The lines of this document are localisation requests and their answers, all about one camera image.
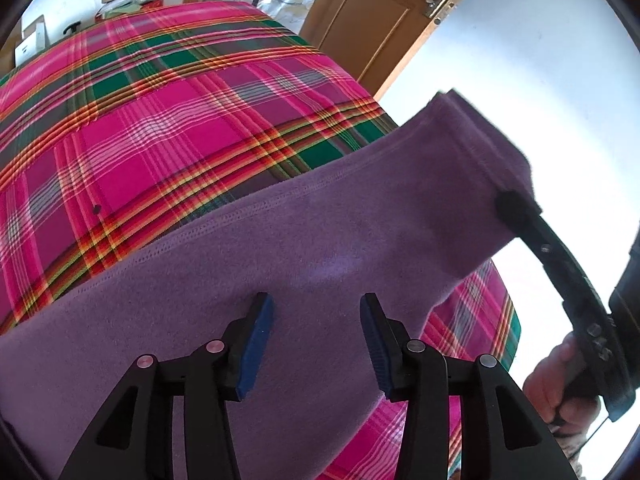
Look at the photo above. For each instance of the purple fleece garment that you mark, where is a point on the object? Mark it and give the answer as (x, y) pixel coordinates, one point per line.
(300, 240)

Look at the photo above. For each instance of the red patterned box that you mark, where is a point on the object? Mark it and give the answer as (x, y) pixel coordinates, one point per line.
(130, 7)

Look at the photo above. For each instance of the black spray bottle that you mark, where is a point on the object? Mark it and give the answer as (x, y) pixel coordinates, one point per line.
(72, 28)

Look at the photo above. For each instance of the pink plaid bed sheet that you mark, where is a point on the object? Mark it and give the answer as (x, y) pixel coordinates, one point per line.
(150, 110)

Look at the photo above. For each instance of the wooden door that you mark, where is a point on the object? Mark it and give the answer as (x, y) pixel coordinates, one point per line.
(360, 20)

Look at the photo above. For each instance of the white carton box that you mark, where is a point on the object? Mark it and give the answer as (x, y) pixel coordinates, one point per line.
(30, 42)

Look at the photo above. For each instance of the person's right forearm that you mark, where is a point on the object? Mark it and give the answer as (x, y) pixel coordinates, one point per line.
(570, 447)

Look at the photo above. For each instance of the person's right hand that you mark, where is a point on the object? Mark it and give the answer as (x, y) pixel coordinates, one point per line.
(547, 385)

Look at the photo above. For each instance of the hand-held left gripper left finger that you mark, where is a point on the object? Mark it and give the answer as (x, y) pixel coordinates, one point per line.
(255, 345)

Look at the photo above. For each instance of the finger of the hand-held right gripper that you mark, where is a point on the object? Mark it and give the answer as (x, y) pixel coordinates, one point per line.
(545, 247)

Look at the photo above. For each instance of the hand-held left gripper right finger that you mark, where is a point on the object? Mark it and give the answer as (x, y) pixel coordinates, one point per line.
(375, 350)

